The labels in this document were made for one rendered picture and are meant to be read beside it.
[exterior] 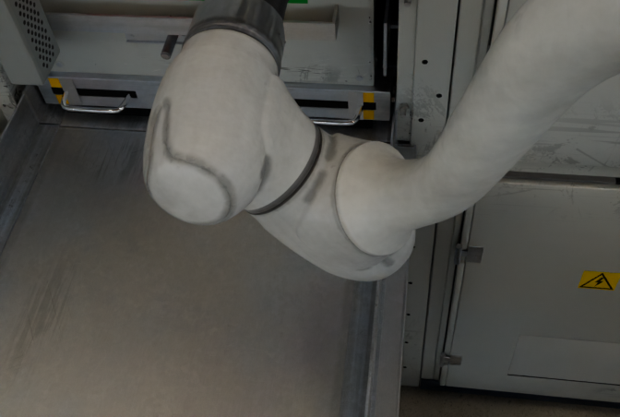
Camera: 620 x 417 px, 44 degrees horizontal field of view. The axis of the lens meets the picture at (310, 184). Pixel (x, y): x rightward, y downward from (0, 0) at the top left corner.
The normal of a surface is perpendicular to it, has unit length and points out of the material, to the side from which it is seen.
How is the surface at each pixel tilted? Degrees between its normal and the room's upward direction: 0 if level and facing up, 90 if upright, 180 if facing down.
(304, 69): 90
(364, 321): 0
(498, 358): 90
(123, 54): 90
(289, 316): 0
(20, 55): 90
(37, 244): 0
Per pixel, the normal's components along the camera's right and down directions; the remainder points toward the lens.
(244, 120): 0.65, -0.32
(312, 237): -0.29, 0.70
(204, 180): 0.04, 0.51
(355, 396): -0.07, -0.62
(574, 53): -0.61, 0.65
